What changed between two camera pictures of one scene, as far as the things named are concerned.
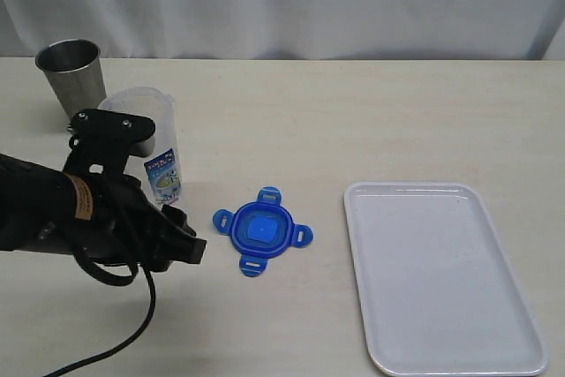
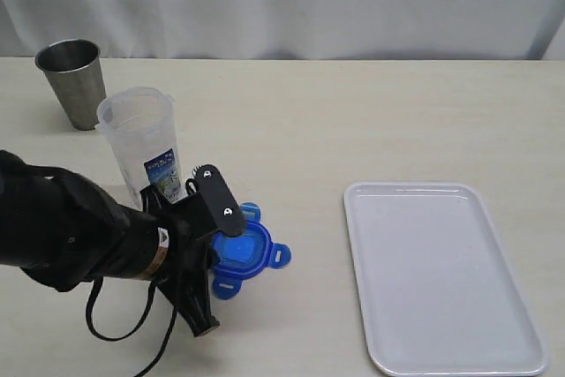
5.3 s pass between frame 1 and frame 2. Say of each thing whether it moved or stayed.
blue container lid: moved
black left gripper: moved
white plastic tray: stayed
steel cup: stayed
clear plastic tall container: stayed
